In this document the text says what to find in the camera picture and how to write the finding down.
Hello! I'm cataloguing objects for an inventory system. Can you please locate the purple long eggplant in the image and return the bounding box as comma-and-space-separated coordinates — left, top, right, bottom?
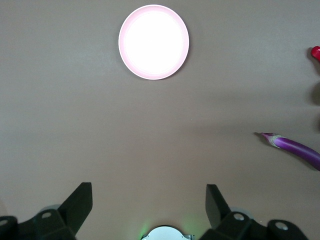
255, 132, 320, 172

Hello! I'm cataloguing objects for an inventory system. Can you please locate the red chili pepper green stem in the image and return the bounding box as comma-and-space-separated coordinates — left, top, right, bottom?
310, 45, 320, 62

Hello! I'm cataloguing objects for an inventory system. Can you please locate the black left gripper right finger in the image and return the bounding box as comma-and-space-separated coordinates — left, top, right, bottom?
201, 184, 310, 240

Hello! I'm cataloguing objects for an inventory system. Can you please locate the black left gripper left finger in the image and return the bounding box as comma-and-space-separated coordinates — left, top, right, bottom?
0, 182, 94, 240

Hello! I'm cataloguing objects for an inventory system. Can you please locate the pink round plate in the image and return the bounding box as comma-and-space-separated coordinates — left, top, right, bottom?
118, 4, 190, 81

